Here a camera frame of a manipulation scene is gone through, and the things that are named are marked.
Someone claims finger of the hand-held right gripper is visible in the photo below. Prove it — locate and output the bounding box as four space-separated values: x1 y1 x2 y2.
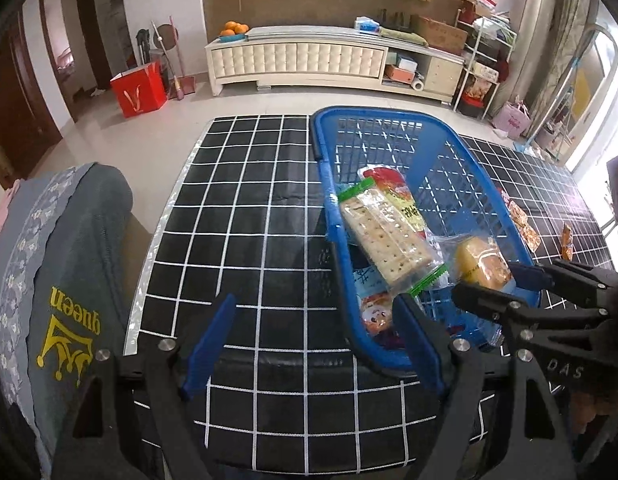
513 260 618 294
450 282 610 329

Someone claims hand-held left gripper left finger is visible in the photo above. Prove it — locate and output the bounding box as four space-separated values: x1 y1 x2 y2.
51 292 238 480

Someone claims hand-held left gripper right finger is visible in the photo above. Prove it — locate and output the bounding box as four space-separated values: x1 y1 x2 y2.
391 294 577 480

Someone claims clear bread packet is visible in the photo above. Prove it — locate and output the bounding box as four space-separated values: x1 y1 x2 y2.
430 232 517 351

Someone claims green-ended cracker packet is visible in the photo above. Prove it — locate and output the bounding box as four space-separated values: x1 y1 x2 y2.
336 177 448 297

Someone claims large red snack packet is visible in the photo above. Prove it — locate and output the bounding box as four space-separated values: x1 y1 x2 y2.
361 166 428 241

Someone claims blue plastic basket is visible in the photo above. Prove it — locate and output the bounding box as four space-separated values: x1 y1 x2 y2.
310 106 542 378

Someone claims person's right hand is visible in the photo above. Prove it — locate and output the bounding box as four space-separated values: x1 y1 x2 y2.
570 389 618 437

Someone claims orange cracker packet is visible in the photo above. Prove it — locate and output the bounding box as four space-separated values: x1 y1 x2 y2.
519 222 542 254

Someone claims red cartoon face packet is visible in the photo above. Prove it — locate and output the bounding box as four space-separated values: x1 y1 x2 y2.
360 291 396 337

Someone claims red cracker packet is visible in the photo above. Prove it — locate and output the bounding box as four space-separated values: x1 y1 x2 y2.
501 190 530 229

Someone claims pale blue snack packet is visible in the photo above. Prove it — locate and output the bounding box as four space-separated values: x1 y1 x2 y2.
353 266 390 301

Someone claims black white grid tablecloth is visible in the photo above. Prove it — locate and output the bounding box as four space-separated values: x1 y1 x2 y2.
124 115 614 476

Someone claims pink gift bag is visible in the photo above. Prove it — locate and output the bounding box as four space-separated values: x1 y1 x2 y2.
491 101 532 140

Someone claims grey crown print chair cover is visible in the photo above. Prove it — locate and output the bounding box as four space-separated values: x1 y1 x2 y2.
0 161 134 480

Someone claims white metal shelf rack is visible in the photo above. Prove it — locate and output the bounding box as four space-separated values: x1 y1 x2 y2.
451 16 518 114

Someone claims flat orange box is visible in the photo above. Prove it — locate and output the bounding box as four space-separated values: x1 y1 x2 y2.
384 64 415 84

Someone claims brown cardboard box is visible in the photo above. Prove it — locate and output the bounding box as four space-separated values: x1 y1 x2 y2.
416 16 469 54

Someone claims red paper bag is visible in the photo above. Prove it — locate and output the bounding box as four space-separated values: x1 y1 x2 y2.
110 61 168 119

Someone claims broom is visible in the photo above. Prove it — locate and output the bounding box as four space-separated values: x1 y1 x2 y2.
168 16 188 101

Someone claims olive green cloth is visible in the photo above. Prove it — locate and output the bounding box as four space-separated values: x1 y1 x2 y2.
379 27 428 47

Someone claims cream padded tv cabinet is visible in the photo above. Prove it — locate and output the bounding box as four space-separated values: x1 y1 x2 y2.
205 25 467 107

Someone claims brown wooden door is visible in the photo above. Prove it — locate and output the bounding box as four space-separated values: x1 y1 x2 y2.
0 10 64 182

